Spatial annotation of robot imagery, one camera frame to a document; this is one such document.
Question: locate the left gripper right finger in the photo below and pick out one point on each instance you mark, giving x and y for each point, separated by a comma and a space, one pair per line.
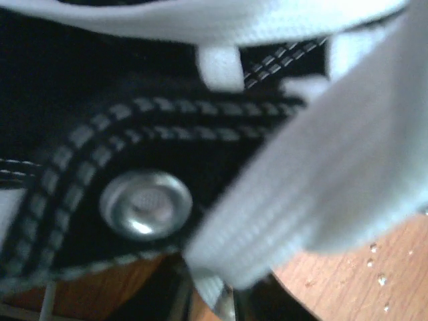
269, 300

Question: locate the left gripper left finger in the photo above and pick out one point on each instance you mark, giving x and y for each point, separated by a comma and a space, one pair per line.
145, 290

